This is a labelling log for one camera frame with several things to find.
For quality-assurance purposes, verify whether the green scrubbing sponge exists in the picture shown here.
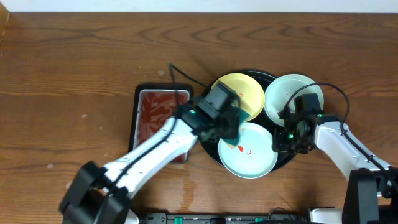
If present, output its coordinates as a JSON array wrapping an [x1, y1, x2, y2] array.
[[222, 107, 250, 149]]

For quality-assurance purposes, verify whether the light blue plate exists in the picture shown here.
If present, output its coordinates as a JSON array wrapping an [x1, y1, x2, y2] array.
[[218, 123, 278, 179]]

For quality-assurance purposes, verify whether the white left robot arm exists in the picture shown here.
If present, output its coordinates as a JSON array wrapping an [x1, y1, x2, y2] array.
[[59, 103, 240, 224]]

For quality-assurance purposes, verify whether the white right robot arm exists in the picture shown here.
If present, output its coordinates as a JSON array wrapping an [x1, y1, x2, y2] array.
[[272, 114, 397, 223]]

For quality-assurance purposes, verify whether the black rectangular wash tray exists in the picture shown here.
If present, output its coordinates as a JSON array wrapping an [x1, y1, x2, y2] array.
[[128, 83, 193, 152]]

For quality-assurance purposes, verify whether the yellow plate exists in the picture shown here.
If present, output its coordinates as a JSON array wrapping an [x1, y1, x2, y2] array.
[[216, 73, 265, 121]]

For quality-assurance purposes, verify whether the pale green plate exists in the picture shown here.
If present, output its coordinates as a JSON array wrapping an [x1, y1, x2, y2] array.
[[264, 74, 315, 127]]

